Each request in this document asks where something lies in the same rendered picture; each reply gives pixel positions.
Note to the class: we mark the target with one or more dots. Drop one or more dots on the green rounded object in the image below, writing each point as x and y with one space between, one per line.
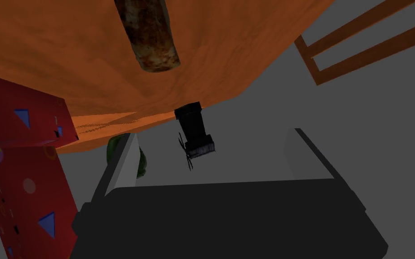
112 148

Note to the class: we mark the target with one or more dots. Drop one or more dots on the brown wooden chair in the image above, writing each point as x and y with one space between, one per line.
373 54

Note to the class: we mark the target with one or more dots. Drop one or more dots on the red box with blue triangles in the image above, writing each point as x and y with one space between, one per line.
24 172

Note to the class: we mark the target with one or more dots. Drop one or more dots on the orange wooden table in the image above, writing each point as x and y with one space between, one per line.
67 54

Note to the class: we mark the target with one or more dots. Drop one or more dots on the brown rusty cylinder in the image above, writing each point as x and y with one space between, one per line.
150 36

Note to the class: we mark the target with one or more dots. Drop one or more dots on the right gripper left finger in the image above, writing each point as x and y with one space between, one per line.
124 169

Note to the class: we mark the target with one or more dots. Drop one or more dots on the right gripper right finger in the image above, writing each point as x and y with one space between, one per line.
306 158

